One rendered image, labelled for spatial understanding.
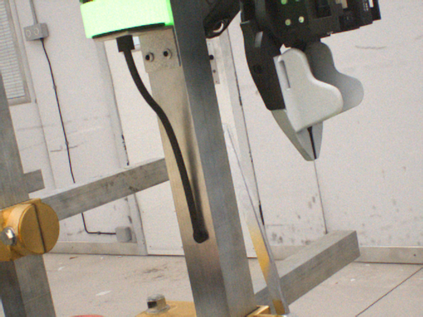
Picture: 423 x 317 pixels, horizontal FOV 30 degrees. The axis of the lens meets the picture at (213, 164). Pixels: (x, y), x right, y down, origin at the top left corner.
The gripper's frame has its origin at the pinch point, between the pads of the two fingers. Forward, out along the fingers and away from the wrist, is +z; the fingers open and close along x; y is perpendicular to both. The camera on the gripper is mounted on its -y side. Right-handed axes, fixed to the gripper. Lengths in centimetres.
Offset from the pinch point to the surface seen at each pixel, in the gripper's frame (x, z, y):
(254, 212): -1.8, 5.0, -4.8
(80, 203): 3.6, 4.7, -32.4
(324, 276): 11.1, 15.7, -7.6
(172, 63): -9.4, -8.8, -3.6
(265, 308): -6.2, 11.7, -2.4
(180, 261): 257, 105, -258
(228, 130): 0.5, -1.9, -7.5
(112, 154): 269, 43, -303
